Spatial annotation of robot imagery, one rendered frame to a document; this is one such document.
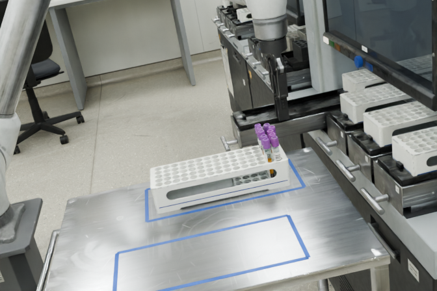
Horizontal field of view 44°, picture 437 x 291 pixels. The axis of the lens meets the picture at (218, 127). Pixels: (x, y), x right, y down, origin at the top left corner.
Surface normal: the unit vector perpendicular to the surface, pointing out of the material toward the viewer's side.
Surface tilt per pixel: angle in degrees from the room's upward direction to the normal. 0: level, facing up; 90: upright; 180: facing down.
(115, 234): 0
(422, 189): 90
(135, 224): 0
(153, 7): 90
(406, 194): 90
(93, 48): 90
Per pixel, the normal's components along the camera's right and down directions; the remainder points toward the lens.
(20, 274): 0.80, 0.11
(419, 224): -0.17, -0.91
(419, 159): 0.17, 0.37
